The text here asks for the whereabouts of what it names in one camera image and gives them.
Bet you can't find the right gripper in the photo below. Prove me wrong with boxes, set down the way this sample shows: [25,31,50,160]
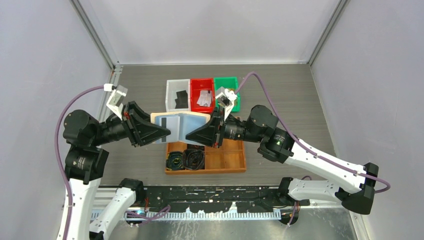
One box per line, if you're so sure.
[186,105,264,148]

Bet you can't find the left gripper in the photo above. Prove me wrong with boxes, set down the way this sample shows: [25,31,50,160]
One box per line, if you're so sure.
[92,99,172,145]

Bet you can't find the white card with magnetic stripe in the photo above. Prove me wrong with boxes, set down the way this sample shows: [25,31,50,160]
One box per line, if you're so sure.
[155,114,180,144]

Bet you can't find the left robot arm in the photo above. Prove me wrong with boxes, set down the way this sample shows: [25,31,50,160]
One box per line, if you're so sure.
[57,101,171,240]

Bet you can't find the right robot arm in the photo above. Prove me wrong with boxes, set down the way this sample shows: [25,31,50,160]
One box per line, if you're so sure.
[186,105,379,215]

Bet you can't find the white card in red bin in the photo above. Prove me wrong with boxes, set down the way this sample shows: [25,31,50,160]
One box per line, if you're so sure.
[196,90,212,107]

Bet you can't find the black card in white bin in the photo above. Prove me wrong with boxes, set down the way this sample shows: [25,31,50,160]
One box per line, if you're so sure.
[175,90,189,109]

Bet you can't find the rolled black belt middle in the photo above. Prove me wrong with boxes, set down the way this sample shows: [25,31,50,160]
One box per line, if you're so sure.
[187,144,205,151]

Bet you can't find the large rolled black belt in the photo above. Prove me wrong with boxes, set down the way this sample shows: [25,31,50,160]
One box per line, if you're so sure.
[182,149,205,171]

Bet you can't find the wooden compartment tray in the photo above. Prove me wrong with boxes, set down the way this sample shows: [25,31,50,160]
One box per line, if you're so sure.
[165,139,247,175]

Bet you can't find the rolled belt bottom left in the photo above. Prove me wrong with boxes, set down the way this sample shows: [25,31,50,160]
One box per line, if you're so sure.
[165,151,185,171]

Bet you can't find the red plastic bin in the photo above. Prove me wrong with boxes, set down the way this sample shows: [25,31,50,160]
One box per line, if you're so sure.
[190,78,215,114]

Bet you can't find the white plastic bin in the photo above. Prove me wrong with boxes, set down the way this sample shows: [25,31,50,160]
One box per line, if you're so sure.
[165,79,191,112]

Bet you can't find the green plastic bin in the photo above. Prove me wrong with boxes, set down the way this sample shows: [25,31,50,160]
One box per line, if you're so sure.
[213,76,241,113]

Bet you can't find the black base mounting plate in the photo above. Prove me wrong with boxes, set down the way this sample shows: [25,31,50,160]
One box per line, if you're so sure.
[131,185,293,214]

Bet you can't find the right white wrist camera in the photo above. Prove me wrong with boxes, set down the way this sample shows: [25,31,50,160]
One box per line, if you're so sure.
[215,86,238,121]

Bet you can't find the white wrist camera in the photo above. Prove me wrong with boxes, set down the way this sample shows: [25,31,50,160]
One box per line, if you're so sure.
[215,86,238,121]
[103,83,128,120]

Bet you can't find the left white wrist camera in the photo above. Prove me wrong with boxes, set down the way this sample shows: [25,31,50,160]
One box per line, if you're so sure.
[103,83,128,120]

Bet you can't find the aluminium front rail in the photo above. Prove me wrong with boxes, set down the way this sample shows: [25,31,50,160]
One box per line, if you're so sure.
[62,185,363,221]

